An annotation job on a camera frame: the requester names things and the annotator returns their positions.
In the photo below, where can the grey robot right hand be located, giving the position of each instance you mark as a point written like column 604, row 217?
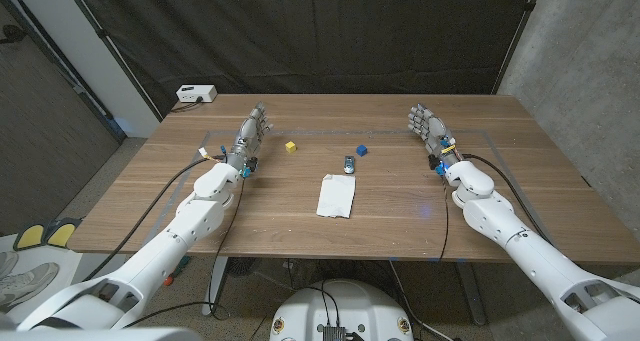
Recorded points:
column 434, row 131

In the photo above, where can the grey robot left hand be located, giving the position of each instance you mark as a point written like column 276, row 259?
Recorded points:
column 246, row 143

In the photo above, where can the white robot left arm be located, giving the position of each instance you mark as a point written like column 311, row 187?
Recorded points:
column 165, row 246

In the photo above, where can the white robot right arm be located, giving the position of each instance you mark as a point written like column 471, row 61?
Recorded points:
column 525, row 251

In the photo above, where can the yellow block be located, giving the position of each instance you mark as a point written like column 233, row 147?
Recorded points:
column 290, row 147

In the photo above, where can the blue block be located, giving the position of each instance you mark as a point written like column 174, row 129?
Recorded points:
column 361, row 150

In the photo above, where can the white power strip box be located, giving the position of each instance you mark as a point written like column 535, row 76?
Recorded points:
column 196, row 92

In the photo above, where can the black backdrop curtain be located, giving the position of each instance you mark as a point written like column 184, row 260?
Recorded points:
column 300, row 31

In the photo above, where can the black backdrop stand pole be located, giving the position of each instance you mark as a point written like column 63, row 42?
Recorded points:
column 517, row 36
column 112, row 53

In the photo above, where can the white table leg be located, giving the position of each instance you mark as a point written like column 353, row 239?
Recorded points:
column 216, row 286

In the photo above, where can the white robot torso base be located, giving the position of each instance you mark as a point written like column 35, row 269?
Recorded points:
column 345, row 306

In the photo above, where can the yellow black foot pedal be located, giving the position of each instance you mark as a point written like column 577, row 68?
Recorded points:
column 62, row 233
column 30, row 237

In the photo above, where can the black electronics box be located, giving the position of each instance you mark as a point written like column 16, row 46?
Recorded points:
column 334, row 333

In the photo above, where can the grey sneaker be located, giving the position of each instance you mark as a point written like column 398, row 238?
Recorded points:
column 30, row 283

